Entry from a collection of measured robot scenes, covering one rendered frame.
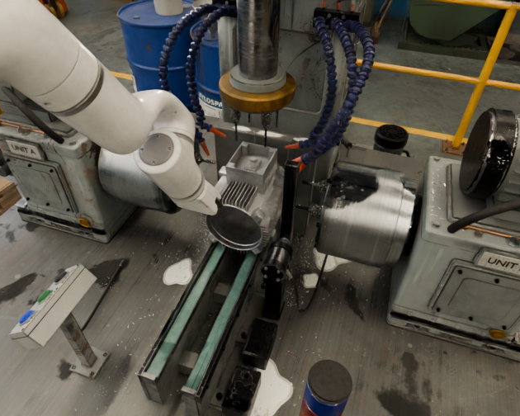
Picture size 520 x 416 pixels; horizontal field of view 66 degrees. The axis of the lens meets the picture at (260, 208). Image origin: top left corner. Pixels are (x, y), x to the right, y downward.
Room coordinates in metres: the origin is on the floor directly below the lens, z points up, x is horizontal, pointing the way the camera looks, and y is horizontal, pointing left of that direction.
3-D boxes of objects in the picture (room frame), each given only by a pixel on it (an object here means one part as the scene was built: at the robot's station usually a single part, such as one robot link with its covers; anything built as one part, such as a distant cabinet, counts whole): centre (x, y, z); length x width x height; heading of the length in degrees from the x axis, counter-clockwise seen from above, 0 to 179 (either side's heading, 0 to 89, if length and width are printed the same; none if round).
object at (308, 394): (0.24, -0.10, 1.19); 0.06 x 0.06 x 0.04
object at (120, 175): (0.95, 0.36, 1.04); 0.37 x 0.25 x 0.25; 73
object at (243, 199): (0.80, 0.04, 1.01); 0.20 x 0.19 x 0.19; 162
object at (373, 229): (0.74, -0.29, 1.04); 0.41 x 0.25 x 0.25; 73
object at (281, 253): (0.77, -0.13, 0.92); 0.45 x 0.13 x 0.24; 163
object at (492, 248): (0.66, -0.54, 0.99); 0.35 x 0.31 x 0.37; 73
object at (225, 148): (0.99, -0.02, 0.97); 0.30 x 0.11 x 0.34; 73
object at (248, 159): (0.84, 0.02, 1.11); 0.12 x 0.11 x 0.07; 162
